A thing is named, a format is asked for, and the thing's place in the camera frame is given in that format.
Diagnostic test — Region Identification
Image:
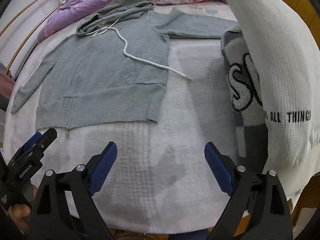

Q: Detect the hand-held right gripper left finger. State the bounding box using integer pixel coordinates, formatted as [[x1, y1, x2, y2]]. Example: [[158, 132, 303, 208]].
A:
[[27, 141, 118, 240]]

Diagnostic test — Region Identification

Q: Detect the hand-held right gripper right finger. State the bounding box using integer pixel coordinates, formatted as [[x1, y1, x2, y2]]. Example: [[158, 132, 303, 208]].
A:
[[204, 141, 294, 240]]

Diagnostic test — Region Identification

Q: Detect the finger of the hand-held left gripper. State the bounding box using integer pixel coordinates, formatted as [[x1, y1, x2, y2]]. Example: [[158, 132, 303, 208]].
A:
[[35, 128, 57, 152], [7, 132, 42, 167]]

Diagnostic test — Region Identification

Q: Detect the grey zip hoodie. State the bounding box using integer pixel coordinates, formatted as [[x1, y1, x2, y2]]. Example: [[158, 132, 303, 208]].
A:
[[11, 0, 242, 133]]

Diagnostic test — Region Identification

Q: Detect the white snap button jacket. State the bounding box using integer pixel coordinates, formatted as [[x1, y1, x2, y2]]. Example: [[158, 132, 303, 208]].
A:
[[225, 0, 320, 205]]

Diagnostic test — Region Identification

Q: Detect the person's left hand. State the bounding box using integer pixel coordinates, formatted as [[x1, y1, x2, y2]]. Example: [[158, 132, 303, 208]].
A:
[[10, 203, 32, 232]]

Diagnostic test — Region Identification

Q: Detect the pink grey towel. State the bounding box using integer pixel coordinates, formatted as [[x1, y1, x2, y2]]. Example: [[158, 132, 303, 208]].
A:
[[0, 62, 16, 111]]

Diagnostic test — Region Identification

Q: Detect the grey white checkered sweater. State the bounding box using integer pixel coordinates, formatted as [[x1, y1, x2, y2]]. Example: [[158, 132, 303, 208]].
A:
[[221, 26, 270, 173]]

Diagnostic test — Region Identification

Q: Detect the blue leaf print bedsheet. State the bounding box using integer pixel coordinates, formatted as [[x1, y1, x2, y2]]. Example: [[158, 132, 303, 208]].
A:
[[154, 2, 238, 22]]

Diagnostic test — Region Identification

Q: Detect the wooden barre rail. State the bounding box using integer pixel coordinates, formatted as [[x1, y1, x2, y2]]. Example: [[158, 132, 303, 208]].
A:
[[5, 2, 63, 73], [0, 0, 57, 37]]

